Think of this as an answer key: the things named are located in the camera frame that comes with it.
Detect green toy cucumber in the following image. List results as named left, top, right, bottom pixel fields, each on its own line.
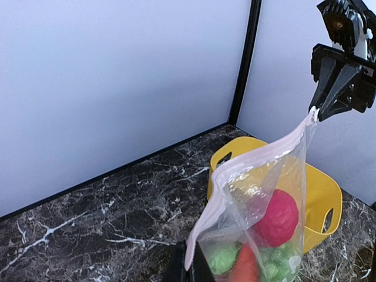
left=208, top=244, right=239, bottom=275

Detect yellow plastic basket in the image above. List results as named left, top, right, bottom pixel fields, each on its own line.
left=209, top=136, right=343, bottom=254

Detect red toy tomato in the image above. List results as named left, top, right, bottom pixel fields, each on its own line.
left=251, top=189, right=299, bottom=247

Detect red toy chili pepper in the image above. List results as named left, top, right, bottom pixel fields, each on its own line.
left=229, top=244, right=259, bottom=282

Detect clear zip top bag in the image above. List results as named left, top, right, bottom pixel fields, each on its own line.
left=184, top=109, right=318, bottom=281

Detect right black frame post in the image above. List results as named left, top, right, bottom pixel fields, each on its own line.
left=227, top=0, right=262, bottom=126

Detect green toy grapes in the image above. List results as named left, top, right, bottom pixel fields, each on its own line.
left=259, top=241, right=301, bottom=282

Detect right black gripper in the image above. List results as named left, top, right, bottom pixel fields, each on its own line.
left=308, top=44, right=375, bottom=122

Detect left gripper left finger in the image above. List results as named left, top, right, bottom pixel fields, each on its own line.
left=163, top=241, right=187, bottom=282

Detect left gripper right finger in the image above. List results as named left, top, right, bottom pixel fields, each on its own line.
left=187, top=243, right=215, bottom=282

